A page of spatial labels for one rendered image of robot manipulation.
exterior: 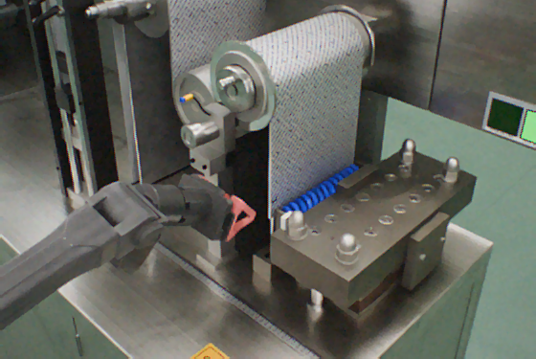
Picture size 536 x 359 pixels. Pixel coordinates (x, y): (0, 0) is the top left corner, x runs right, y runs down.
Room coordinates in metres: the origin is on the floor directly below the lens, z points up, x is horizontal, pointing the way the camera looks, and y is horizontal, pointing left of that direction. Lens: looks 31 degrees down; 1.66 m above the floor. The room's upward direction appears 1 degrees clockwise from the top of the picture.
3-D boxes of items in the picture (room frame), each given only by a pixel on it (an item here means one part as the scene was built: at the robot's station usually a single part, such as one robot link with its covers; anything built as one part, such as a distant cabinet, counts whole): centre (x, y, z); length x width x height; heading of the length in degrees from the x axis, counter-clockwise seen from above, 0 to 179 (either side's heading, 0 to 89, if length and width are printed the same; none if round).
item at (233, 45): (0.89, 0.04, 1.25); 0.15 x 0.01 x 0.15; 47
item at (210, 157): (0.89, 0.10, 1.05); 0.06 x 0.05 x 0.31; 137
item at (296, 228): (0.80, -0.05, 1.05); 0.04 x 0.04 x 0.04
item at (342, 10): (1.08, -0.13, 1.25); 0.15 x 0.01 x 0.15; 47
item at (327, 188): (0.93, -0.10, 1.03); 0.21 x 0.04 x 0.03; 137
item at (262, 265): (0.94, -0.09, 0.92); 0.28 x 0.04 x 0.04; 137
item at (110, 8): (1.01, 0.28, 1.33); 0.06 x 0.03 x 0.03; 137
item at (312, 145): (0.94, -0.08, 1.11); 0.23 x 0.01 x 0.18; 137
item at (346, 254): (0.74, -0.12, 1.05); 0.04 x 0.04 x 0.04
